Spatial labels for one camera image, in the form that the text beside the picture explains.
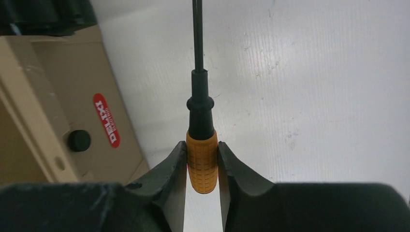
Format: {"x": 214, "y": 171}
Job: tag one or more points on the orange black screwdriver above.
{"x": 201, "y": 139}

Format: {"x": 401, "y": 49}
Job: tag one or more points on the black lower box latch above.
{"x": 45, "y": 17}

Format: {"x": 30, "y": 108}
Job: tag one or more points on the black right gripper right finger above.
{"x": 251, "y": 203}

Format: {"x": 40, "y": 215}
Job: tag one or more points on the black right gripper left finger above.
{"x": 155, "y": 202}

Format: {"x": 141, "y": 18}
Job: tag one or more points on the tan plastic tool box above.
{"x": 49, "y": 128}

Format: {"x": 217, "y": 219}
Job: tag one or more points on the red oval brand sticker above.
{"x": 106, "y": 119}

